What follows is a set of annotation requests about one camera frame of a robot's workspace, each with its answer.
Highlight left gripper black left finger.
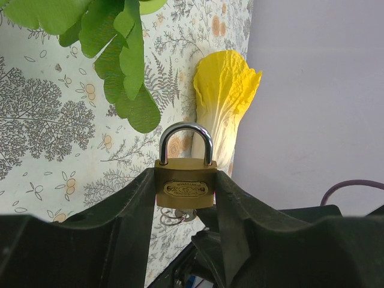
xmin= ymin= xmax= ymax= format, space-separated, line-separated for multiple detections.
xmin=1 ymin=168 xmax=155 ymax=287

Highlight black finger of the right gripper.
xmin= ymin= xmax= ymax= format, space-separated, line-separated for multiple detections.
xmin=191 ymin=206 xmax=251 ymax=288

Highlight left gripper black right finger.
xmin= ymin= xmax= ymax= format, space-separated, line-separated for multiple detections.
xmin=215 ymin=172 xmax=383 ymax=287

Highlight small brass padlock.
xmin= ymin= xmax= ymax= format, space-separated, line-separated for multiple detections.
xmin=154 ymin=122 xmax=217 ymax=210

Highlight yellow napa cabbage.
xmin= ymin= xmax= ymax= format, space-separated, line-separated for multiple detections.
xmin=193 ymin=50 xmax=262 ymax=170

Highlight green celery leaves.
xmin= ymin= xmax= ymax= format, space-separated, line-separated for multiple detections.
xmin=1 ymin=1 xmax=161 ymax=133

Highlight green plastic basket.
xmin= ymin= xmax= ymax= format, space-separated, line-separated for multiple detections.
xmin=139 ymin=0 xmax=167 ymax=15

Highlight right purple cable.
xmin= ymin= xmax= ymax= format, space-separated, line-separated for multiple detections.
xmin=320 ymin=179 xmax=384 ymax=206

